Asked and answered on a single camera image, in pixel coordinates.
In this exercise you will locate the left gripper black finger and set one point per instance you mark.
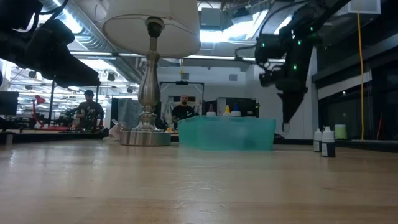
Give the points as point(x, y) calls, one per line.
point(71, 74)

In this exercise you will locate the black computer monitor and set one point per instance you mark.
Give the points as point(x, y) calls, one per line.
point(7, 102)

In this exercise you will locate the long ceiling light fixture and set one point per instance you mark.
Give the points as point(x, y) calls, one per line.
point(211, 57)
point(93, 53)

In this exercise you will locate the yellow food colouring bottle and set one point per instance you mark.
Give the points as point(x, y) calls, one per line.
point(227, 110)

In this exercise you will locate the teal translucent plastic bin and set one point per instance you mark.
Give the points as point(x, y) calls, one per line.
point(227, 135)

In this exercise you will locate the grey tarp cover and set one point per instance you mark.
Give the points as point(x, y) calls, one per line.
point(127, 109)

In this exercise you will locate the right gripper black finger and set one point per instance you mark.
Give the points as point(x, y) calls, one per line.
point(290, 104)

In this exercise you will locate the round silver air duct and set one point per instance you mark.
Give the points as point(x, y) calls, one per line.
point(102, 43)

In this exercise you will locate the pale green cup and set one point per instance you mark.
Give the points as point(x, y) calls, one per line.
point(340, 132)

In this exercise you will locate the person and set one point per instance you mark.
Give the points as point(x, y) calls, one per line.
point(90, 112)
point(183, 110)

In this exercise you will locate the black monitor with white frame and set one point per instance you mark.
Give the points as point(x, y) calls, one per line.
point(245, 107)

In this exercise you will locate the purple food colouring bottle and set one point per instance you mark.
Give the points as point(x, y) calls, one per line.
point(211, 113)

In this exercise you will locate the small yellow toy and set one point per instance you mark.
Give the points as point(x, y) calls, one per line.
point(168, 129)

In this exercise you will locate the silver table lamp white shade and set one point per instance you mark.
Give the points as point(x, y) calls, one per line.
point(148, 90)

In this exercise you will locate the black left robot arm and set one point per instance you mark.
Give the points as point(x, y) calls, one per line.
point(15, 12)

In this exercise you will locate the black gantry frame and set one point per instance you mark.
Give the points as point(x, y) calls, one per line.
point(51, 102)
point(182, 82)

